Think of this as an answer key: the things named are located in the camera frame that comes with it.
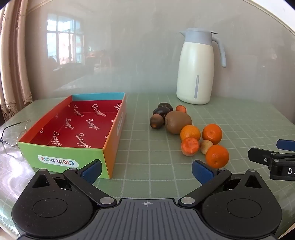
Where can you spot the green checked tablecloth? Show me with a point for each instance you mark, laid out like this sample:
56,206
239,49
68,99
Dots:
147,143

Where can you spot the dark brown wrinkled fruit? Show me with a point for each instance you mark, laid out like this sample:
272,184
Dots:
161,112
166,105
156,121

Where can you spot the small orange kumquat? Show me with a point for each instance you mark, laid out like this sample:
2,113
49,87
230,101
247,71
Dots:
181,108

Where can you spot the brown kiwi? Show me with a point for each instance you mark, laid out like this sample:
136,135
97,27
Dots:
177,122

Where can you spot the wrinkled orange mandarin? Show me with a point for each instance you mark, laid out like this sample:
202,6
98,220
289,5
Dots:
190,147

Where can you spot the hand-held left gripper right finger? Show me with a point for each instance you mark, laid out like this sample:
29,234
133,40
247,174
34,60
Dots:
202,171

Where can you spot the white thermos jug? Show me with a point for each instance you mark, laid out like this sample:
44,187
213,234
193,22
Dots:
196,69

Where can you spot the colourful cardboard box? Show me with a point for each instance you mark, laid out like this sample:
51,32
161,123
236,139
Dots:
80,124

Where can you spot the thin metal eyeglasses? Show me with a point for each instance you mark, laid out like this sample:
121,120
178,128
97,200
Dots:
16,123

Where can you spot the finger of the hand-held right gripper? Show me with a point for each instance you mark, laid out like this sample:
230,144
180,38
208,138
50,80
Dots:
258,155
285,144

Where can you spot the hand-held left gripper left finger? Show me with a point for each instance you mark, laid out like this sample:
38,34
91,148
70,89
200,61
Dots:
91,171

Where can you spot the small beige longan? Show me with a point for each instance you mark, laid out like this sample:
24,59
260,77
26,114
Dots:
205,147

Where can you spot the beige lace-trimmed curtain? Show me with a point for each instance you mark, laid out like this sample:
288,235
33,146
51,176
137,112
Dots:
13,69

